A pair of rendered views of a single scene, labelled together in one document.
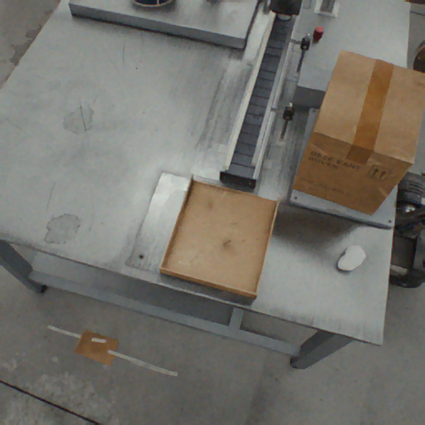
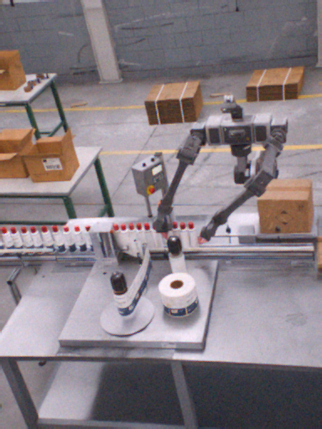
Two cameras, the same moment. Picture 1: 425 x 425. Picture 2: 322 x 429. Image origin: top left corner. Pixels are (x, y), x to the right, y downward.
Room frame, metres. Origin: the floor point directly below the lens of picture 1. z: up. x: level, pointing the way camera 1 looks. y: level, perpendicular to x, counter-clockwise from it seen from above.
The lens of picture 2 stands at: (1.22, 2.78, 3.10)
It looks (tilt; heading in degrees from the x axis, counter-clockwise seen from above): 32 degrees down; 275
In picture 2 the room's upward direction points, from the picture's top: 12 degrees counter-clockwise
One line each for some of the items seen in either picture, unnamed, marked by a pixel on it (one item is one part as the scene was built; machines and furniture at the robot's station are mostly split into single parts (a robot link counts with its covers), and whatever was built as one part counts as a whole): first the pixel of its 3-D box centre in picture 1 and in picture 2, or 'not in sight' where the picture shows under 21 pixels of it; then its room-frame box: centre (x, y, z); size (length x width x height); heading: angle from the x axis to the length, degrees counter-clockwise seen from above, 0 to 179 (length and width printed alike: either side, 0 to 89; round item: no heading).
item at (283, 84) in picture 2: not in sight; (275, 84); (0.14, -4.53, 0.11); 0.65 x 0.54 x 0.22; 160
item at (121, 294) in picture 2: not in sight; (122, 294); (1.76, 0.28, 1.04); 0.09 x 0.09 x 0.29
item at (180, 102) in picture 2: not in sight; (173, 103); (1.44, -4.41, 0.16); 0.65 x 0.54 x 0.32; 167
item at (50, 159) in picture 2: not in sight; (51, 153); (2.47, -1.79, 0.97); 0.51 x 0.39 x 0.37; 78
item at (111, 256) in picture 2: not in sight; (106, 243); (1.89, -0.27, 1.01); 0.14 x 0.13 x 0.26; 167
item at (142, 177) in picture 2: not in sight; (149, 176); (1.54, -0.37, 1.38); 0.17 x 0.10 x 0.19; 42
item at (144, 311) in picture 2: not in sight; (127, 315); (1.76, 0.28, 0.89); 0.31 x 0.31 x 0.01
